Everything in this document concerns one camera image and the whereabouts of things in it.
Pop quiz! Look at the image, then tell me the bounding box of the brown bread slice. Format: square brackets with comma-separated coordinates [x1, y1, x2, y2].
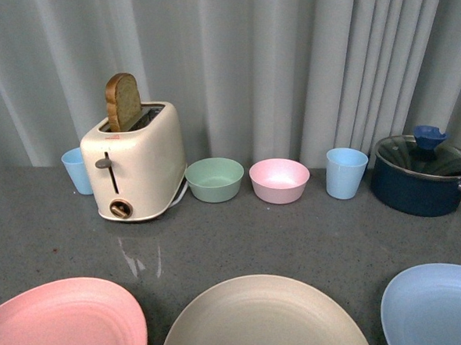
[105, 73, 141, 133]

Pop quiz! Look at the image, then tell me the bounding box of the green bowl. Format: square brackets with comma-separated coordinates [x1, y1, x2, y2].
[185, 158, 245, 204]

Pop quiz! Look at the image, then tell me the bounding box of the cream two-slot toaster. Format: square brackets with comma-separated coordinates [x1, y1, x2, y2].
[80, 101, 187, 222]

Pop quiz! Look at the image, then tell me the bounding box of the grey pleated curtain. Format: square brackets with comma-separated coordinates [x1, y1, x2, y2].
[0, 0, 461, 168]

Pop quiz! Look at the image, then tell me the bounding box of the blue plate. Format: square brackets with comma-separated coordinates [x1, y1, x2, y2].
[381, 263, 461, 345]

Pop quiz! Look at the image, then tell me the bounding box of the pink plate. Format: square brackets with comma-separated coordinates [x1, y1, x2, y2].
[0, 277, 148, 345]

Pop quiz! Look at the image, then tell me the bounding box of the light blue cup behind toaster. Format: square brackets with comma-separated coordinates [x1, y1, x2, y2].
[61, 148, 93, 195]

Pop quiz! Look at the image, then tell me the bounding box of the beige plate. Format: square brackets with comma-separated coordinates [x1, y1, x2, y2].
[163, 274, 369, 345]

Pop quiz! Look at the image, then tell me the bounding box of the white toaster power cable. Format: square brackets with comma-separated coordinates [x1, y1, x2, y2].
[164, 180, 191, 211]

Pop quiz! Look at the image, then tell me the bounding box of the pink bowl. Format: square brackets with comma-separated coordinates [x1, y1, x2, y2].
[249, 158, 310, 205]

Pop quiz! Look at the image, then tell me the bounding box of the glass lid with blue knob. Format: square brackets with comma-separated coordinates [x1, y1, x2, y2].
[375, 125, 461, 180]

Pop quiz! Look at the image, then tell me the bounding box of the dark blue pot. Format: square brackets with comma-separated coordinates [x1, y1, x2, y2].
[370, 147, 461, 217]

